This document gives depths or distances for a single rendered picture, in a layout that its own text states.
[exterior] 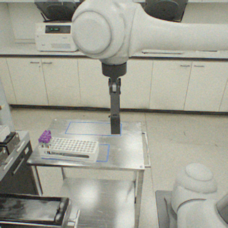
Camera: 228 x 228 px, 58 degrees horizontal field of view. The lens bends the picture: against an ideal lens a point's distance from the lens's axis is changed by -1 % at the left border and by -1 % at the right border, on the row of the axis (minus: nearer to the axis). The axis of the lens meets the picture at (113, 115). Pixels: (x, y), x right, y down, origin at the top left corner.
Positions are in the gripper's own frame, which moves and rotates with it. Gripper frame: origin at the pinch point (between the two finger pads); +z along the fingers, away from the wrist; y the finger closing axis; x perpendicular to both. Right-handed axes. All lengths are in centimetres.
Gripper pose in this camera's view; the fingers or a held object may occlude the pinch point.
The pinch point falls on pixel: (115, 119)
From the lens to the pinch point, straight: 71.9
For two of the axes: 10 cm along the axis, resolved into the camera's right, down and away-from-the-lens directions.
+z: 0.3, 8.5, 5.3
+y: 0.2, -5.3, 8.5
